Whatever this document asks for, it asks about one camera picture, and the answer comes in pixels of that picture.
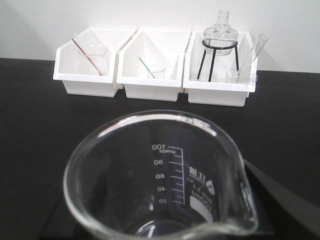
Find round glass flask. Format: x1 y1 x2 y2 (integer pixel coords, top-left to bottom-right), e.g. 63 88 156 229
203 10 239 48

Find small glass beaker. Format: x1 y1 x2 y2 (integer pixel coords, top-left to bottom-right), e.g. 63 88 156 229
147 64 166 79

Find black wire tripod stand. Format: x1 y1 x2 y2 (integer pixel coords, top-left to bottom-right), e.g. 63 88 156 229
197 39 240 82

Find white storage bin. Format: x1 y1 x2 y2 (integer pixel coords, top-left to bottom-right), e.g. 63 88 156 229
53 28 136 98
116 29 191 102
182 31 258 107

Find middle white storage bin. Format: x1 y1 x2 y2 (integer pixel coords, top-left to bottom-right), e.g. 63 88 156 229
116 29 191 102

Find clear glass dish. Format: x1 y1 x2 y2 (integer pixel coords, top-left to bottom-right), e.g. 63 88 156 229
78 44 109 57

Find green stirring rod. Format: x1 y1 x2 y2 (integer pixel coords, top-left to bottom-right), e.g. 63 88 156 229
138 56 155 79

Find small clear glass cup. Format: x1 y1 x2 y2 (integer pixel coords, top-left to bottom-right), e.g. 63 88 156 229
225 70 239 84

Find red stirring rod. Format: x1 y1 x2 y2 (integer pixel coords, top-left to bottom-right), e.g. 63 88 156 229
71 38 103 76

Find clear glass 100ml beaker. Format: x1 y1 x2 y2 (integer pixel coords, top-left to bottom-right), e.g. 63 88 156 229
63 110 259 240

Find clear glass test tube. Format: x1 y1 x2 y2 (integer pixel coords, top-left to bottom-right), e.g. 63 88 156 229
236 34 269 84

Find left white storage bin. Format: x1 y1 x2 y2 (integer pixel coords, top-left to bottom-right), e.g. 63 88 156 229
53 28 136 98

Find right white storage bin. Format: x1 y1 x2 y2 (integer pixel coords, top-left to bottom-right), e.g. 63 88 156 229
182 31 258 107

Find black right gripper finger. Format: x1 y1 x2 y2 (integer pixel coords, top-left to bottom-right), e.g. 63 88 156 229
244 160 320 240

